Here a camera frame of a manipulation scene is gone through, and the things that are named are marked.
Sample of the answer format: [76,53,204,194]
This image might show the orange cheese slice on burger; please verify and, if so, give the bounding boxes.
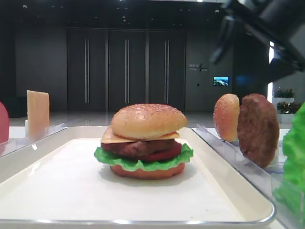
[101,126,180,144]

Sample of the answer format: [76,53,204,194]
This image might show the right dark door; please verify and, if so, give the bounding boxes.
[149,31,186,111]

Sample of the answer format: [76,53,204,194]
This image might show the brown meat patty on burger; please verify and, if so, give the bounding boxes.
[101,139,176,157]

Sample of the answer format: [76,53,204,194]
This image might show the green lettuce leaf on burger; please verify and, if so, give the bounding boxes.
[94,143,193,171]

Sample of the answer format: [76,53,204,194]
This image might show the dark door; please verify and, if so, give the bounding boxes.
[67,29,105,112]
[108,31,145,112]
[149,31,186,111]

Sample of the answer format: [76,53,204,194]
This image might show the clear acrylic right rack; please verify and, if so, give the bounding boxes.
[195,124,305,229]

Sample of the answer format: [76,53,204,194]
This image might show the small wall screen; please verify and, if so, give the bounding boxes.
[213,77,229,86]

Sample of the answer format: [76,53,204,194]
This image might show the green lettuce in rack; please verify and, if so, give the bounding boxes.
[274,104,305,218]

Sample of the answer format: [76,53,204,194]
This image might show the left dark door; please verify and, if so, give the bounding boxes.
[67,29,105,112]

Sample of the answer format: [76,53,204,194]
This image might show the sesame top bun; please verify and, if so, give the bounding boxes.
[111,104,187,141]

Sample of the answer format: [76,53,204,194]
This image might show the standing cheese slice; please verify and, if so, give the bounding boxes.
[27,90,50,138]

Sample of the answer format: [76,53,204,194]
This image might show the clear acrylic left rack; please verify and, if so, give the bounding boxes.
[0,123,66,156]

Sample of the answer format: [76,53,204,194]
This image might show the red tomato slice on burger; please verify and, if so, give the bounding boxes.
[138,141,182,162]

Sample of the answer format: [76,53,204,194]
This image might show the middle dark door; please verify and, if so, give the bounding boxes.
[108,31,145,112]

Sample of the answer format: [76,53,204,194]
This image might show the bottom bun half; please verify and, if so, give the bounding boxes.
[110,163,185,180]

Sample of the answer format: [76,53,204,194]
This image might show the sesame bun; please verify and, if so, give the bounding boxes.
[213,94,240,142]
[111,104,187,141]

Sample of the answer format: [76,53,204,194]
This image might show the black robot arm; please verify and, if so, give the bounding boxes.
[210,0,305,82]

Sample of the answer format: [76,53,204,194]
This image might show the potted plants in planter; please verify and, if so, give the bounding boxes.
[272,87,301,124]

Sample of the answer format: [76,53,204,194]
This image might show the white rectangular tray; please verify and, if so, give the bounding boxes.
[0,126,276,229]

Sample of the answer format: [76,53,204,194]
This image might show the red tomato slice left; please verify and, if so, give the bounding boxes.
[0,103,10,144]

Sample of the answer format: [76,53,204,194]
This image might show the standing brown meat patty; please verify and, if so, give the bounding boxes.
[237,93,279,167]

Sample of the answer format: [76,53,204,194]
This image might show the clear acrylic rack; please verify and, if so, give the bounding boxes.
[0,123,66,156]
[195,124,305,229]

